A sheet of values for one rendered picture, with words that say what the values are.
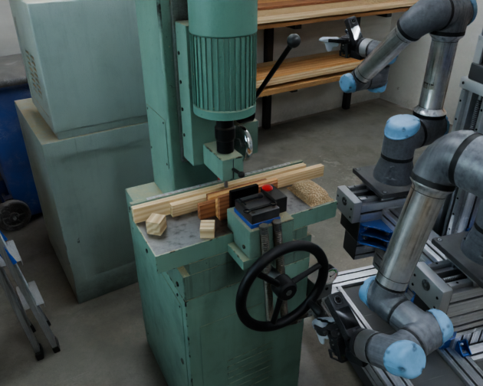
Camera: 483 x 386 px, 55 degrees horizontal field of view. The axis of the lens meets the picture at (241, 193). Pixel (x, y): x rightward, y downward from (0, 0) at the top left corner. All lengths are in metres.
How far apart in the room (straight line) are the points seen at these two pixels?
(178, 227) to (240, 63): 0.49
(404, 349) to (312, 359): 1.16
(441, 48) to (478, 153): 0.83
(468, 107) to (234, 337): 1.03
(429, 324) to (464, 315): 0.43
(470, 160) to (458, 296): 0.58
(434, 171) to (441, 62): 0.79
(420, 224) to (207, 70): 0.63
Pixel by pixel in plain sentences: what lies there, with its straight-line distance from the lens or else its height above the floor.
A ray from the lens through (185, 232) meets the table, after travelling 1.32.
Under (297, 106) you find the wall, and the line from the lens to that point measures 4.59.
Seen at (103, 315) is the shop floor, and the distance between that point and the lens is 2.44.
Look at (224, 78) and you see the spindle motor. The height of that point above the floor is 1.31.
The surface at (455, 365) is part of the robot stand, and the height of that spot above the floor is 0.23.
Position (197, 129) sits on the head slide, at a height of 1.12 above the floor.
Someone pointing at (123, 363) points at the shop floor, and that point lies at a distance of 2.21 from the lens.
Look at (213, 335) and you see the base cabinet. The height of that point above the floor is 0.54.
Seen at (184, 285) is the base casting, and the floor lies 0.77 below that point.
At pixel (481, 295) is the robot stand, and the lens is 1.56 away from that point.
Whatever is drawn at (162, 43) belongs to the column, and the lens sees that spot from 1.41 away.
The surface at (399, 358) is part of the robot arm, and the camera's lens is 1.06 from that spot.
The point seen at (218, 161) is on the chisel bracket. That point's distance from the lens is 1.36.
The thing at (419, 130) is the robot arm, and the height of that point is 1.02.
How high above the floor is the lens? 1.65
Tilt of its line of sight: 30 degrees down
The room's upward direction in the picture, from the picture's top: straight up
